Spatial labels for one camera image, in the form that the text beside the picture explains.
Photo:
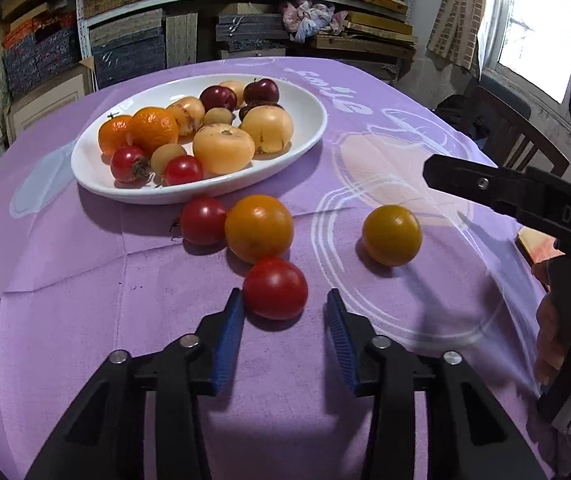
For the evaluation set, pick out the person's right hand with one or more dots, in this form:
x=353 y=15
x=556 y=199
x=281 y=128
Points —
x=545 y=340

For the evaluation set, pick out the small pale yellow pepino melon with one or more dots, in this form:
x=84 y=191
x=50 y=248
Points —
x=233 y=85

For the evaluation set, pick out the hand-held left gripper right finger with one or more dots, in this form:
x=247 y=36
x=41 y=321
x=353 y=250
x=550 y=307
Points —
x=341 y=345

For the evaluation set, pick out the pink cloth bundle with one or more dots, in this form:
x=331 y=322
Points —
x=310 y=17

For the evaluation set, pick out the grey metal shelving rack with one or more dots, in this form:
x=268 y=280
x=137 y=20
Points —
x=82 y=35

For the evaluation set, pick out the dark yellow tomato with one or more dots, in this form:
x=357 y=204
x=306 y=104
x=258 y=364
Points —
x=392 y=235

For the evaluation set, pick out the dark red plum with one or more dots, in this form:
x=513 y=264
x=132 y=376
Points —
x=217 y=97
x=261 y=91

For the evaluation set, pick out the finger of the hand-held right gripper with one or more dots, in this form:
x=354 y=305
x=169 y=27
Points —
x=465 y=177

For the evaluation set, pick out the spotted yellow pepino melon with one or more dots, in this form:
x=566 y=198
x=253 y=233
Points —
x=188 y=112

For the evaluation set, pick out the stack of dark blue boxes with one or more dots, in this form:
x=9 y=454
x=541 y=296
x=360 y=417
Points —
x=250 y=35
x=125 y=50

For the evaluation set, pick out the red tomato with green calyx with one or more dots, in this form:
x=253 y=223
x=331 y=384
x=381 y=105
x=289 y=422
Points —
x=125 y=162

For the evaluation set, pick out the large yellow pepino melon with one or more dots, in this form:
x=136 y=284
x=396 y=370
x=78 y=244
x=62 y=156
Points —
x=270 y=130

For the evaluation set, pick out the stack of floral patterned boxes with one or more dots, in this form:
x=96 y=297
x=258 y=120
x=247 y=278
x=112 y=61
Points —
x=40 y=55

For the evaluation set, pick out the white oval plate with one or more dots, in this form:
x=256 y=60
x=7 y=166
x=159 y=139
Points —
x=300 y=100

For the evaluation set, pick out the yellow pepino melon with calyx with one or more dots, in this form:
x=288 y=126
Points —
x=224 y=152

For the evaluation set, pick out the orange mandarin with stem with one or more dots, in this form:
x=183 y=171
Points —
x=111 y=136

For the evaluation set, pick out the black bag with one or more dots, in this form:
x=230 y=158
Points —
x=458 y=112

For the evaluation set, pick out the small tan round fruit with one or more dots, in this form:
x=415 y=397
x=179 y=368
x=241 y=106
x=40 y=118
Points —
x=218 y=116
x=165 y=155

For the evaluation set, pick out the printed purple tablecloth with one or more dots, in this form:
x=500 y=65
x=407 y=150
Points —
x=115 y=285

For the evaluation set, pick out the dark brown passion fruit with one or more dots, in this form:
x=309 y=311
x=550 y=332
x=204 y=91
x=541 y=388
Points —
x=258 y=107

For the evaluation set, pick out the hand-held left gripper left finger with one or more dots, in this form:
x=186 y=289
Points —
x=228 y=345

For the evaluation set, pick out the grey wooden panel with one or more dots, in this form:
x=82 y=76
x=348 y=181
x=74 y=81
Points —
x=181 y=40

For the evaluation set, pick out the brick pattern curtain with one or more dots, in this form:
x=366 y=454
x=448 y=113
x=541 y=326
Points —
x=465 y=10

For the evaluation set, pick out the orange booklet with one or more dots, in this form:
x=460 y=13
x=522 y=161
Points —
x=533 y=250

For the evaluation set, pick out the orange tomato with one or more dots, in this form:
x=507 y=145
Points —
x=259 y=228

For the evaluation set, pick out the white framed window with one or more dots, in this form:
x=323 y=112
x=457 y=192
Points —
x=535 y=25

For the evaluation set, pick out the dark wooden chair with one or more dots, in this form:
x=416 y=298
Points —
x=515 y=125

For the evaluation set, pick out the stack of yellow wooden boxes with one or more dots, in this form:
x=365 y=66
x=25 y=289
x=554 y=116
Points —
x=365 y=25

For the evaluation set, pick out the cardboard box with framed board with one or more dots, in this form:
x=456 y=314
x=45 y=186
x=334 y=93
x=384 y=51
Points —
x=50 y=100

